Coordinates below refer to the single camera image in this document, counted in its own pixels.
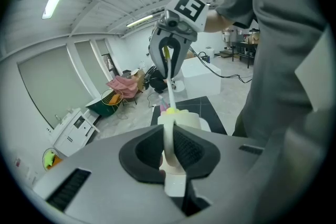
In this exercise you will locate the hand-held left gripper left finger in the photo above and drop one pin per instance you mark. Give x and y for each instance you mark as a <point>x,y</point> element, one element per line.
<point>105,165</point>

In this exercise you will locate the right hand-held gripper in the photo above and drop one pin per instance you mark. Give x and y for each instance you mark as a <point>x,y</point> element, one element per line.
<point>189,13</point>

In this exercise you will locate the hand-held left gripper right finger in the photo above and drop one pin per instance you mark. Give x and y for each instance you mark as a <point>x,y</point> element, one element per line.
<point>223,149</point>

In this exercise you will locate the yellow sponge brush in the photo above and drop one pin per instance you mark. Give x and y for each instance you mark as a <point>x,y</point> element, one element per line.
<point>170,81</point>

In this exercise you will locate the cream cup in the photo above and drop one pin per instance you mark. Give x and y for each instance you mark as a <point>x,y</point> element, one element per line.
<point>183,119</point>

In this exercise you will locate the person's right forearm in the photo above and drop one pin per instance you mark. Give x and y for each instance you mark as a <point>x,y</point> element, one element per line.
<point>218,21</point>

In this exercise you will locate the black bathtub faucet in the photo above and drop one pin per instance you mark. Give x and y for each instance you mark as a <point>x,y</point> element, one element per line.
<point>204,56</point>

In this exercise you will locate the small round white table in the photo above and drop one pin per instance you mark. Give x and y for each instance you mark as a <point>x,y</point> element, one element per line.
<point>135,72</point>

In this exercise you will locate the white rectangular bathtub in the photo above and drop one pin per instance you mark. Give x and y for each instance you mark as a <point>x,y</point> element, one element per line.
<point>202,78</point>

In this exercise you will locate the black sink cabinet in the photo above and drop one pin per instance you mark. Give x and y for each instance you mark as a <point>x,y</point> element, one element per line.
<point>207,110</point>

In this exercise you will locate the short ceiling tube light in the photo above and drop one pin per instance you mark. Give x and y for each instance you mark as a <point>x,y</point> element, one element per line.
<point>139,20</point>

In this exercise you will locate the white vanity cabinet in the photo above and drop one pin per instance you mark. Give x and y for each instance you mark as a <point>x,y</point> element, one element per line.
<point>71,133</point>

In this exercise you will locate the pink soap bottle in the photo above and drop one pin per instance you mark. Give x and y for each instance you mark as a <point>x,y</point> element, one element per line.
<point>162,103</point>

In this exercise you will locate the green star pillow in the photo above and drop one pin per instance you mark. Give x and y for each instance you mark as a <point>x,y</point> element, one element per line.
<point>49,160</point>

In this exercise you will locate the dark green bathtub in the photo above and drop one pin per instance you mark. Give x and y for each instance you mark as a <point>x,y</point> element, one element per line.
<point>101,108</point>

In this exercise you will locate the pink folding chair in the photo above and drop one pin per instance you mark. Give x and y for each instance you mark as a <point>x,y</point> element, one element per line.
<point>126,86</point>

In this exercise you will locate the black work table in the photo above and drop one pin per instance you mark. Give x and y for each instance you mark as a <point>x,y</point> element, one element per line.
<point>244,47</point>

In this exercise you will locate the person in grey clothes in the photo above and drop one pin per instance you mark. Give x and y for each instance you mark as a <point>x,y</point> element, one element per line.
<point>283,60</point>

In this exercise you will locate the brown cardboard box by wall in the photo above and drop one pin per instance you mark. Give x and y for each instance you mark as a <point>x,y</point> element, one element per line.
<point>253,39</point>

